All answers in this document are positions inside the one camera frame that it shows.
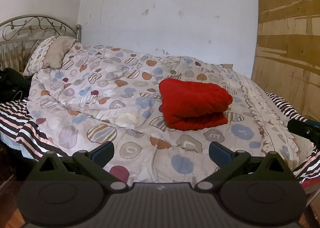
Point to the patterned dotted duvet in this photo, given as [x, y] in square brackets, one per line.
[112, 95]

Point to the beige ruffled pillow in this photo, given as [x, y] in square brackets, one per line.
[49, 54]

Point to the black white striped bedsheet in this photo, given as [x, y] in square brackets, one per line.
[22, 133]

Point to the red knit garment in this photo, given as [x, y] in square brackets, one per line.
[190, 105]

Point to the brown wooden wardrobe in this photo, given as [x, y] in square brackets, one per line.
[287, 55]

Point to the metal ornate headboard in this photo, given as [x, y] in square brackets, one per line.
[21, 35]

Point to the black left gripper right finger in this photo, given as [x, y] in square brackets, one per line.
[243, 166]

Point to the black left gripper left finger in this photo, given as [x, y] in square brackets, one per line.
[82, 164]

